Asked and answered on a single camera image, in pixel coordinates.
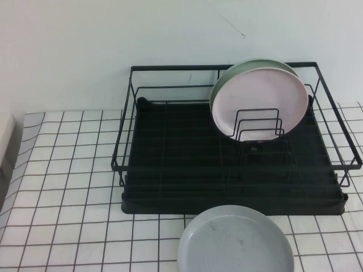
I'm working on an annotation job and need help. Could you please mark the pink round plate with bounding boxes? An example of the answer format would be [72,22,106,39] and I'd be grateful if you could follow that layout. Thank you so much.
[211,67,309,142]

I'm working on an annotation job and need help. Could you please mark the dark grey dish rack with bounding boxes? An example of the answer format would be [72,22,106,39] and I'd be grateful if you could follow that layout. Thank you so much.
[121,96,348,218]

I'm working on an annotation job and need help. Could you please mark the green round plate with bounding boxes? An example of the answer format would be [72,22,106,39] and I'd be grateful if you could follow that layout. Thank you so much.
[209,58,301,114]

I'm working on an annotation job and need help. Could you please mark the grey-blue round plate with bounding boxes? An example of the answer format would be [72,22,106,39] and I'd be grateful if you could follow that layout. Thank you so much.
[177,205,296,272]

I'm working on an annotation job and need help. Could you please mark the black wire dish rack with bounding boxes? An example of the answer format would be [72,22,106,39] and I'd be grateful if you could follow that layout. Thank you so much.
[110,61,363,189]

